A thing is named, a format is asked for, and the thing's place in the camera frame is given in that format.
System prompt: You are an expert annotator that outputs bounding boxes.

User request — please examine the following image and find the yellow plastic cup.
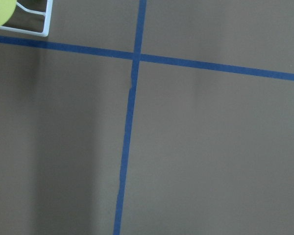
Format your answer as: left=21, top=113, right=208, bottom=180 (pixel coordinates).
left=0, top=0, right=17, bottom=26

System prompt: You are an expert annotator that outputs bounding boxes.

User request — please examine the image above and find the white wire cup rack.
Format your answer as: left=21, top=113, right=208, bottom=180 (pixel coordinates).
left=0, top=0, right=53, bottom=37

